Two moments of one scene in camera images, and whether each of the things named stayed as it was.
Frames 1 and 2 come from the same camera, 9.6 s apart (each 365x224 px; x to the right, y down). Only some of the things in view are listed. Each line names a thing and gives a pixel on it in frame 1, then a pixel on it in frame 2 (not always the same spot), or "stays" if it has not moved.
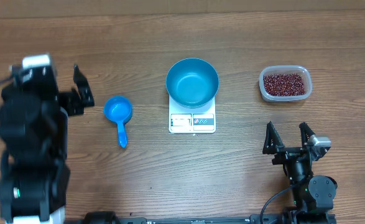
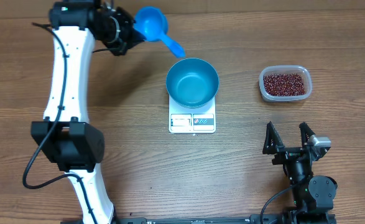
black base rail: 109,217 stays
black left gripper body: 71,103 -> 119,33
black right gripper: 271,147 stays
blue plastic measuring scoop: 119,109 -> 152,23
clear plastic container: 285,83 stays
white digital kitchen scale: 198,120 stays
